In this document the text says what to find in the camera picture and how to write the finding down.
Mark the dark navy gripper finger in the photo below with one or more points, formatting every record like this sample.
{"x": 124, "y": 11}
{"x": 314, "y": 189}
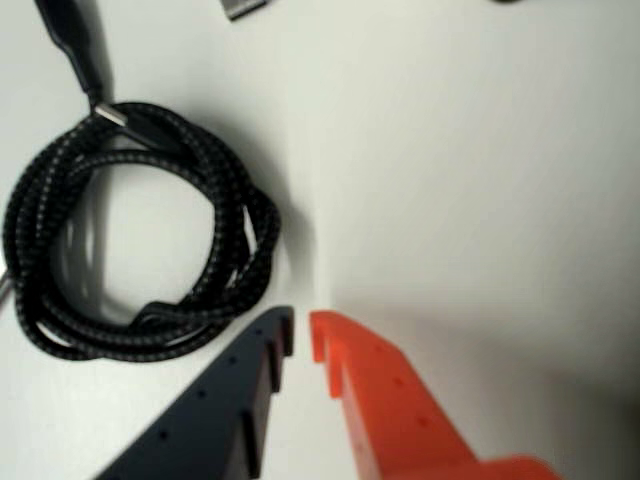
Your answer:
{"x": 225, "y": 400}

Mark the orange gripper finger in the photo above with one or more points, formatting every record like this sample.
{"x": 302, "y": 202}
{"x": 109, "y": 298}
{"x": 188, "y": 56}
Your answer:
{"x": 400, "y": 415}

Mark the red black USB stick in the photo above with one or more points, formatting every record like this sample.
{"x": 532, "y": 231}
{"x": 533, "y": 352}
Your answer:
{"x": 242, "y": 7}

